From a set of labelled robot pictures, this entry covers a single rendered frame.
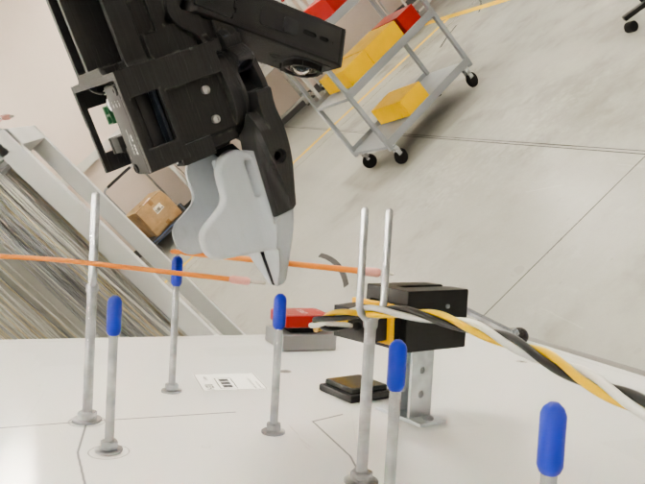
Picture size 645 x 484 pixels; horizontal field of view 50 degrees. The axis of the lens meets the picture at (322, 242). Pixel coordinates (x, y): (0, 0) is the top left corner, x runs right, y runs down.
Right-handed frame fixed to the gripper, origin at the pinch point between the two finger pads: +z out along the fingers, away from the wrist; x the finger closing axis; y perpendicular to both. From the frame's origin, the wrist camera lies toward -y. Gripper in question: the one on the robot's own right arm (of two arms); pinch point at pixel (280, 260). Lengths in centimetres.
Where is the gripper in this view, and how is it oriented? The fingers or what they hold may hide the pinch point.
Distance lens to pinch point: 43.9
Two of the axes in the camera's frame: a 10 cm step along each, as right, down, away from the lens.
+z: 2.9, 9.1, 3.0
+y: -7.6, 4.1, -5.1
